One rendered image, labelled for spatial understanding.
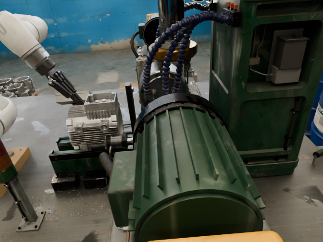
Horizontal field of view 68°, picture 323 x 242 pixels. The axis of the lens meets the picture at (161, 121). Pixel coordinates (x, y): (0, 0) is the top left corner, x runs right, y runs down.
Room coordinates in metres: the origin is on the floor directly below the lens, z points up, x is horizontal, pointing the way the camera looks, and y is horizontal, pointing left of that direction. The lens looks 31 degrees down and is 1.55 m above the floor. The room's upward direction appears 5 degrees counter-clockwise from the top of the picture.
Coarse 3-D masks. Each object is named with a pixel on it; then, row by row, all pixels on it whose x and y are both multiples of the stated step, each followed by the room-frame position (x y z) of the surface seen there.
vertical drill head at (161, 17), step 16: (160, 0) 0.88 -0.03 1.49; (176, 0) 0.87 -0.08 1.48; (160, 16) 0.89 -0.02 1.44; (176, 16) 0.86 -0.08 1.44; (160, 32) 0.89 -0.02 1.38; (176, 32) 0.86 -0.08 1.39; (160, 48) 0.86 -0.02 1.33; (176, 48) 0.85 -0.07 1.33; (192, 48) 0.84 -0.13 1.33; (160, 64) 0.86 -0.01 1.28
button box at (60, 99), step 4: (76, 92) 1.14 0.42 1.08; (80, 92) 1.14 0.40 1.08; (84, 92) 1.14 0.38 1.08; (88, 92) 1.13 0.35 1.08; (56, 96) 1.13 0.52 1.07; (60, 96) 1.13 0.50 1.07; (80, 96) 1.12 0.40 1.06; (84, 96) 1.12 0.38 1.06; (56, 100) 1.12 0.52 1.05; (60, 100) 1.12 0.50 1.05; (64, 100) 1.12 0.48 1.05; (68, 100) 1.11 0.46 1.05; (72, 100) 1.11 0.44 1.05; (84, 100) 1.12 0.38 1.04; (64, 104) 1.16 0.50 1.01
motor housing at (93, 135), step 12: (72, 108) 0.90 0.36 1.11; (84, 108) 0.89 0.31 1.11; (84, 120) 0.85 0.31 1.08; (96, 120) 0.85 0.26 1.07; (120, 120) 0.98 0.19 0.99; (72, 132) 0.82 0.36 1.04; (84, 132) 0.81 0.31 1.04; (96, 132) 0.82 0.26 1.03; (108, 132) 0.81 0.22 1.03; (120, 132) 0.94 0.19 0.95; (72, 144) 0.81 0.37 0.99; (96, 144) 0.82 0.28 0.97
